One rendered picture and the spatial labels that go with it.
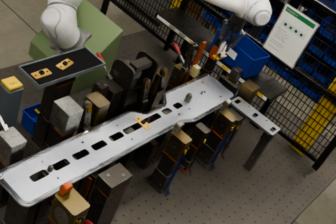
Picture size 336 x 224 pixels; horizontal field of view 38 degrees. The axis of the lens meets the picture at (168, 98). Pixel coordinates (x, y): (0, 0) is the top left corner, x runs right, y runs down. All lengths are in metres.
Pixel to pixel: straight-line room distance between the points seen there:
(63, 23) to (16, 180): 0.98
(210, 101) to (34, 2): 2.69
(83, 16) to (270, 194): 1.42
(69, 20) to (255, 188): 1.31
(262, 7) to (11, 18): 2.88
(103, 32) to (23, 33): 1.73
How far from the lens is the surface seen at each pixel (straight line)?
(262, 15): 2.07
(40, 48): 2.83
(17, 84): 1.98
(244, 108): 2.62
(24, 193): 1.82
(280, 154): 2.99
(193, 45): 2.50
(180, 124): 2.15
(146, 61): 2.28
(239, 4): 2.11
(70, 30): 2.59
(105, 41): 2.69
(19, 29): 4.41
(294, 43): 2.84
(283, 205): 2.70
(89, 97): 2.13
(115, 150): 2.05
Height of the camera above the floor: 2.41
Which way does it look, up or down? 36 degrees down
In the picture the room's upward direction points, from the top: 24 degrees clockwise
